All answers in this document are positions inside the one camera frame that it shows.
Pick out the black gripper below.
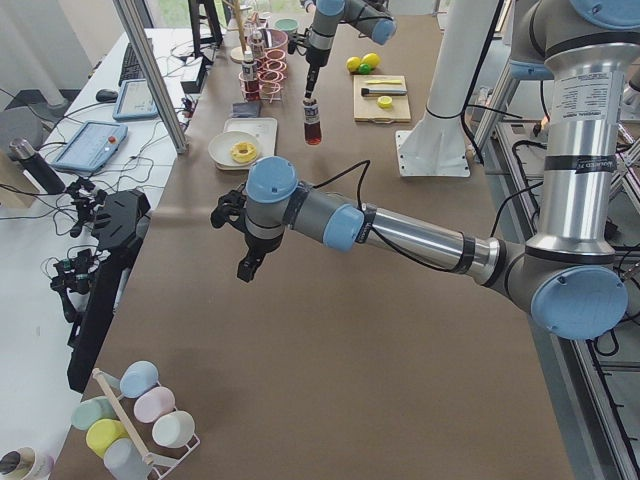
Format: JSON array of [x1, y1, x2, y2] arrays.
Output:
[[288, 28, 332, 99], [237, 233, 283, 282]]

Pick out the tea bottle white cap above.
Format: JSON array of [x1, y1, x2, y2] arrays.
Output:
[[302, 98, 322, 146]]

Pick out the tea bottle at edge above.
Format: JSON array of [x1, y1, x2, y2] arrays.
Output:
[[249, 29, 265, 60]]

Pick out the tea bottle in rack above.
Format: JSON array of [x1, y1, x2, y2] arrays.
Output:
[[242, 48, 260, 101]]

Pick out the white tray with bear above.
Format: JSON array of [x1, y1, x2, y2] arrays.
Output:
[[222, 117, 278, 159]]

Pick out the yellow lemon lower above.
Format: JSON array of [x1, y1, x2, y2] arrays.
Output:
[[346, 56, 362, 73]]

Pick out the yellow lemon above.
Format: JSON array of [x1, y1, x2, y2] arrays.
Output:
[[362, 52, 381, 70], [346, 56, 362, 73]]

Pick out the green lime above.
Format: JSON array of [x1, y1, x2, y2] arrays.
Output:
[[357, 63, 372, 75]]

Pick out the mint green bowl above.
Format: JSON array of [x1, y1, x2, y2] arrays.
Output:
[[274, 18, 299, 34]]

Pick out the steel muddler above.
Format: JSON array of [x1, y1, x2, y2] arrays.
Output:
[[360, 87, 408, 97]]

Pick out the yellow lemon upper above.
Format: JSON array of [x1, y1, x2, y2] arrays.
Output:
[[362, 52, 381, 70]]

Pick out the wooden cutting board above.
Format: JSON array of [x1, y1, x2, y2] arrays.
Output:
[[353, 75, 411, 123]]

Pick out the grey folded cloth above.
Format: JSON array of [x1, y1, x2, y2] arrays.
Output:
[[231, 101, 262, 118]]

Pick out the half lemon slice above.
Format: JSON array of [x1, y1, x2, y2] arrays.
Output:
[[377, 96, 393, 109]]

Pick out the yellow plastic knife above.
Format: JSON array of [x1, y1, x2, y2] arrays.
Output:
[[364, 78, 403, 85]]

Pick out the glazed donut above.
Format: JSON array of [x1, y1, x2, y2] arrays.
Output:
[[230, 141, 259, 164]]

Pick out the white round plate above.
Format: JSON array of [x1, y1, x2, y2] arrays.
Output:
[[208, 131, 261, 170]]

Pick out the blue cup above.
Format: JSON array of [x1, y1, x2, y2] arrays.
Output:
[[120, 360, 159, 399]]

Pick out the pink cup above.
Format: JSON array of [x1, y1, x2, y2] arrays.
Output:
[[133, 386, 175, 423]]

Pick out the teach pendant tablet far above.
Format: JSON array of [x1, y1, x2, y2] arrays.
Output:
[[112, 79, 158, 121]]

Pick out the teach pendant tablet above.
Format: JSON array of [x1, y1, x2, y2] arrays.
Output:
[[51, 121, 128, 174], [112, 79, 158, 121]]

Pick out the white cup rack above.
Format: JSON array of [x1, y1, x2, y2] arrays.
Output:
[[112, 383, 200, 479]]

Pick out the cream cup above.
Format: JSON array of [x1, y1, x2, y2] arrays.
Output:
[[152, 410, 195, 448]]

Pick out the black keyboard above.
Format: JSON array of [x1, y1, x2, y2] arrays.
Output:
[[118, 43, 145, 86]]

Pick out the wooden rod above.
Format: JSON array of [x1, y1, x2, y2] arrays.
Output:
[[92, 368, 154, 466]]

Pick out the teach pendant tablet near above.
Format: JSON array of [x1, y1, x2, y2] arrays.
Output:
[[51, 121, 128, 174]]

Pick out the black computer mouse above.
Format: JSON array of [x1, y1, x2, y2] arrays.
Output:
[[95, 89, 119, 103]]

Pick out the green cup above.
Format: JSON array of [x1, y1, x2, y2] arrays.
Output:
[[71, 396, 118, 431]]

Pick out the yellow cup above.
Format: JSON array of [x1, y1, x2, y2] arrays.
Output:
[[85, 419, 129, 458]]

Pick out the grey cup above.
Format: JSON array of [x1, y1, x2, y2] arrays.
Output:
[[103, 438, 151, 480]]

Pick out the black thermos bottle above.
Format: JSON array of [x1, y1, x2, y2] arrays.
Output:
[[9, 138, 66, 195]]

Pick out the paper tape roll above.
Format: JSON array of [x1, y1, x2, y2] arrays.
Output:
[[1, 447, 54, 480]]

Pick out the copper wire bottle rack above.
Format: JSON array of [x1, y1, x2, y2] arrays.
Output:
[[239, 50, 287, 103]]

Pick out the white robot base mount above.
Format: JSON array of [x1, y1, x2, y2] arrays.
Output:
[[397, 0, 503, 178]]

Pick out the black camera stand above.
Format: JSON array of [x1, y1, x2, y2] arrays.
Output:
[[50, 177, 150, 393]]

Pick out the aluminium frame post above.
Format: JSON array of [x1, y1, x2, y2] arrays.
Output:
[[113, 0, 188, 155]]

